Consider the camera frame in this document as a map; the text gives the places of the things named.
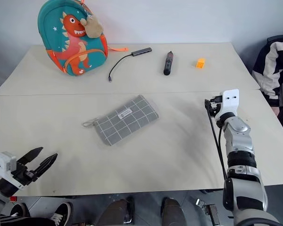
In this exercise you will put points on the person in black white jacket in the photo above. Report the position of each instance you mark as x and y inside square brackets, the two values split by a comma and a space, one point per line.
[273, 61]

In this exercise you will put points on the black trousers white stripes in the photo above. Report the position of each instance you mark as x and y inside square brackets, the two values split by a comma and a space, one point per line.
[26, 221]

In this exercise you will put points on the grey checked pencil pouch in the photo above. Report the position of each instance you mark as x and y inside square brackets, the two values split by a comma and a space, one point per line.
[122, 122]

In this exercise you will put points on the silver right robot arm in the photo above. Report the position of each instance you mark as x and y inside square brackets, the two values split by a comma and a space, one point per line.
[240, 131]

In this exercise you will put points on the black marker pen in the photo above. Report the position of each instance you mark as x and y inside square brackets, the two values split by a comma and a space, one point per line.
[168, 64]

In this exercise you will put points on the small red object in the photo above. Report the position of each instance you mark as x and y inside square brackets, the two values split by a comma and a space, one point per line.
[13, 199]

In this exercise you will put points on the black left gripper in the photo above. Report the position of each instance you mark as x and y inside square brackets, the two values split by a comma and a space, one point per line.
[23, 174]

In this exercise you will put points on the small orange block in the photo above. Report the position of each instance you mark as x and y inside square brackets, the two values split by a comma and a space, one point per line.
[200, 64]

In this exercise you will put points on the dark rounded shape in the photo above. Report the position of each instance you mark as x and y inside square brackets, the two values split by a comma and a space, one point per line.
[173, 212]
[118, 212]

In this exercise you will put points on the beige plush toy pendant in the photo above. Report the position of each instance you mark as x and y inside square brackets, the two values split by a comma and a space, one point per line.
[93, 28]

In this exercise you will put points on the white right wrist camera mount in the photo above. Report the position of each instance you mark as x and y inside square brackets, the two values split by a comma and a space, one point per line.
[230, 101]

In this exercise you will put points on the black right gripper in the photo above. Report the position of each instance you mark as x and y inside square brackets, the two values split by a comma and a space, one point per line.
[213, 108]

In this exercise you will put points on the metal caster wheel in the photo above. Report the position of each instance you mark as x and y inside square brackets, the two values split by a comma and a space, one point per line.
[206, 209]

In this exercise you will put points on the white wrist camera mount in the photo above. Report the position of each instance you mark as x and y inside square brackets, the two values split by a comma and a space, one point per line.
[230, 101]
[4, 161]

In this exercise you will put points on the teal dinosaur backpack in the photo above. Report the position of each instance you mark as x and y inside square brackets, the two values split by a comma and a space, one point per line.
[70, 58]

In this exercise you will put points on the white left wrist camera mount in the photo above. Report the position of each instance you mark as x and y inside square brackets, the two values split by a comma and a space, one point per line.
[4, 161]

